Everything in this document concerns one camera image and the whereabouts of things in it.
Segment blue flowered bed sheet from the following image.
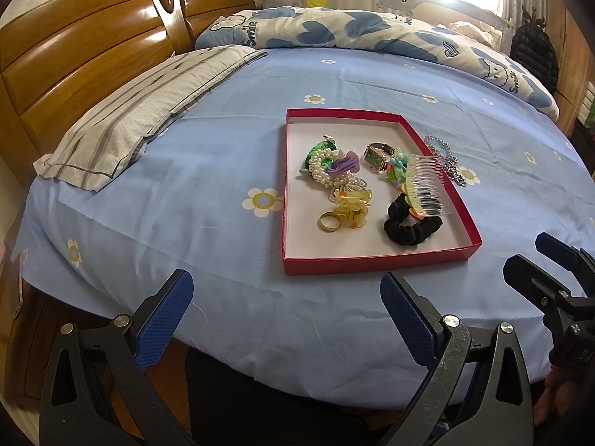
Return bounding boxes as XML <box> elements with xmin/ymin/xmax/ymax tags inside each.
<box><xmin>14</xmin><ymin>46</ymin><xmax>579</xmax><ymax>412</ymax></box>

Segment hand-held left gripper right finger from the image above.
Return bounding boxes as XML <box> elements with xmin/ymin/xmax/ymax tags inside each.
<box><xmin>372</xmin><ymin>272</ymin><xmax>535</xmax><ymax>446</ymax></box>

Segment white pearl bracelet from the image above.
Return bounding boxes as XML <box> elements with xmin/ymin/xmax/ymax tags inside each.
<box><xmin>307</xmin><ymin>149</ymin><xmax>345</xmax><ymax>187</ymax></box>

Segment gold rectangular wrist watch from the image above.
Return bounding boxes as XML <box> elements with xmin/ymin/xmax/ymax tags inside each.
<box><xmin>363</xmin><ymin>142</ymin><xmax>398</xmax><ymax>175</ymax></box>

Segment clear hair comb flower trim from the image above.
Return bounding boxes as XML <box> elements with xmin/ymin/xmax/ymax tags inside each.
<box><xmin>401</xmin><ymin>153</ymin><xmax>455</xmax><ymax>219</ymax></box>

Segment wooden bed headboard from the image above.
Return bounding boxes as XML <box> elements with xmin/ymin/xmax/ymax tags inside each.
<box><xmin>0</xmin><ymin>0</ymin><xmax>256</xmax><ymax>196</ymax></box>

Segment black padded jacket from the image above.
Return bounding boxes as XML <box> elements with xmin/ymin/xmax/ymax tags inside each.
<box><xmin>509</xmin><ymin>4</ymin><xmax>559</xmax><ymax>96</ymax></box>

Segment person's right hand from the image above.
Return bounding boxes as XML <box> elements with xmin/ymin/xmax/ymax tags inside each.
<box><xmin>532</xmin><ymin>368</ymin><xmax>572</xmax><ymax>428</ymax></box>

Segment pale pink pillow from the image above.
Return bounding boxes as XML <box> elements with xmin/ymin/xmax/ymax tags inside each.
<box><xmin>448</xmin><ymin>21</ymin><xmax>500</xmax><ymax>47</ymax></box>

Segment purple hair tie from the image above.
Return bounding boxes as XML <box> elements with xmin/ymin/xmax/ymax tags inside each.
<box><xmin>325</xmin><ymin>149</ymin><xmax>362</xmax><ymax>180</ymax></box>

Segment red shallow cardboard box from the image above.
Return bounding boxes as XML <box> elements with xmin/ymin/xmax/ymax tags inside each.
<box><xmin>281</xmin><ymin>108</ymin><xmax>483</xmax><ymax>277</ymax></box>

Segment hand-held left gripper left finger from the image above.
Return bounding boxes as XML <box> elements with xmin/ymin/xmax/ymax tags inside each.
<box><xmin>39</xmin><ymin>268</ymin><xmax>195</xmax><ymax>446</ymax></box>

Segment wooden nightstand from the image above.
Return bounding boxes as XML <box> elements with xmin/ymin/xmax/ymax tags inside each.
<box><xmin>0</xmin><ymin>265</ymin><xmax>61</xmax><ymax>410</ymax></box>

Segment colourful beaded bracelet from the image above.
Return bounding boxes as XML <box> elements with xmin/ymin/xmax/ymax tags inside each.
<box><xmin>424</xmin><ymin>134</ymin><xmax>451</xmax><ymax>159</ymax></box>

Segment colourful flower bead bracelet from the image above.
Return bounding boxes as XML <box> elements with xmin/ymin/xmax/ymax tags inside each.
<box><xmin>383</xmin><ymin>148</ymin><xmax>412</xmax><ymax>191</ymax></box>

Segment white duvet blue hearts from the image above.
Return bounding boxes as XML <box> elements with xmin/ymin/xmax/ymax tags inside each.
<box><xmin>194</xmin><ymin>6</ymin><xmax>559</xmax><ymax>120</ymax></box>

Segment wooden wardrobe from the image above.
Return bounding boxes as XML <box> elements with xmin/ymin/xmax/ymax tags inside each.
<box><xmin>553</xmin><ymin>4</ymin><xmax>595</xmax><ymax>135</ymax></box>

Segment green hair tie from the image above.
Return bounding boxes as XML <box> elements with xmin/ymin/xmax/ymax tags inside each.
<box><xmin>304</xmin><ymin>135</ymin><xmax>340</xmax><ymax>170</ymax></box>

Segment gold ring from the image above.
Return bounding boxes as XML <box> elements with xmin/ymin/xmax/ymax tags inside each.
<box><xmin>318</xmin><ymin>211</ymin><xmax>344</xmax><ymax>233</ymax></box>

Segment grey striped pillow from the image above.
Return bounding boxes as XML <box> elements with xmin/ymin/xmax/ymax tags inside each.
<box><xmin>32</xmin><ymin>44</ymin><xmax>269</xmax><ymax>193</ymax></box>

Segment black scrunchie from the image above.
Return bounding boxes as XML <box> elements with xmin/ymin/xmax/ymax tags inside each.
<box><xmin>383</xmin><ymin>193</ymin><xmax>443</xmax><ymax>246</ymax></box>

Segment yellow hair claw clip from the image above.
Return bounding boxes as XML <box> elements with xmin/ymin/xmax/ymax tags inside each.
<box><xmin>331</xmin><ymin>189</ymin><xmax>373</xmax><ymax>232</ymax></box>

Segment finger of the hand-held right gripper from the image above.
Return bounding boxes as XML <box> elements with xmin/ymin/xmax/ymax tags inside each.
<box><xmin>534</xmin><ymin>232</ymin><xmax>595</xmax><ymax>289</ymax></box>
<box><xmin>503</xmin><ymin>253</ymin><xmax>575</xmax><ymax>321</ymax></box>

